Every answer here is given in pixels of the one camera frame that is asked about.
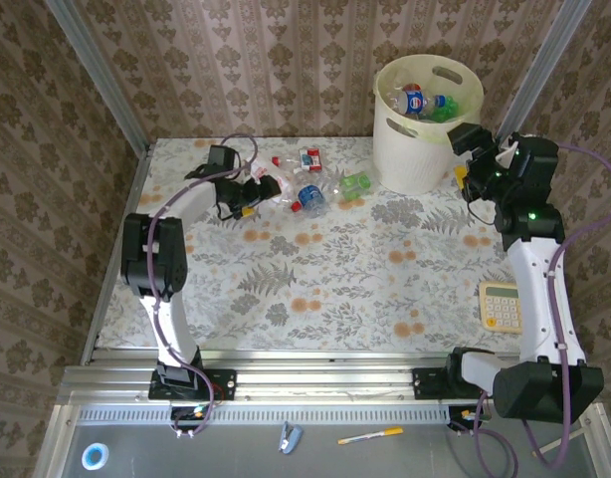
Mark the cream plastic bin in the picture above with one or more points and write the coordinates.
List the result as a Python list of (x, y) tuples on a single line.
[(400, 159)]

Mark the white yellow marker pen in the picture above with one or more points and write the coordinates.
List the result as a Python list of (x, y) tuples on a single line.
[(370, 435)]

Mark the green bottle orange cap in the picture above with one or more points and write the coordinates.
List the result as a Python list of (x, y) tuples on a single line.
[(447, 109)]

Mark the clear bottle red cap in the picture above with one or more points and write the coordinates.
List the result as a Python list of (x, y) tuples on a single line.
[(274, 160)]

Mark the blue label bottle red cap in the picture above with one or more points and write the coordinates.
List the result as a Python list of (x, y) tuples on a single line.
[(310, 195)]

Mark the wooden stick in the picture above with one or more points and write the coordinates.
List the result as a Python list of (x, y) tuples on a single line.
[(576, 433)]

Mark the red white small box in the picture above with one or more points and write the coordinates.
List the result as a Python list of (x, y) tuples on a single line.
[(309, 160)]

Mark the aluminium mounting rail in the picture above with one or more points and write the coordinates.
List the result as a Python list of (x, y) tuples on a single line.
[(310, 371)]

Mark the clear bottle blue white-text label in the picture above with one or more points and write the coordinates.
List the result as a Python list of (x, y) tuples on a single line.
[(414, 103)]

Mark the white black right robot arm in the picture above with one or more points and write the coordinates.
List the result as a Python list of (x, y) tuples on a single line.
[(539, 299)]

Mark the clear bottle green label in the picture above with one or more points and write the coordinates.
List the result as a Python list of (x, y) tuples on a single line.
[(355, 180)]

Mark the yellow calculator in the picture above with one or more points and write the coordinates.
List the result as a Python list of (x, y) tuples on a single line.
[(499, 309)]

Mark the aluminium frame post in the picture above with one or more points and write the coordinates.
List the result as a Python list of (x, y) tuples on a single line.
[(544, 70), (94, 70)]

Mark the floral tablecloth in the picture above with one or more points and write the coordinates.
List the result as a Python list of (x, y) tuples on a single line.
[(335, 299)]

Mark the blue tape roll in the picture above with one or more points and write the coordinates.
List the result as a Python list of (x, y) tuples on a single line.
[(85, 457)]

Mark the blue grey stapler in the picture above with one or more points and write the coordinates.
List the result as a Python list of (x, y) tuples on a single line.
[(289, 438)]

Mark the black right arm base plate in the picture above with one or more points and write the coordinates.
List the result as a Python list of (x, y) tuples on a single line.
[(422, 383)]

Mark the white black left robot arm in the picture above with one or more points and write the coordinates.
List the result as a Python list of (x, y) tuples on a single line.
[(191, 204)]

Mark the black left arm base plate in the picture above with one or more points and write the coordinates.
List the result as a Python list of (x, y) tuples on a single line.
[(226, 384)]

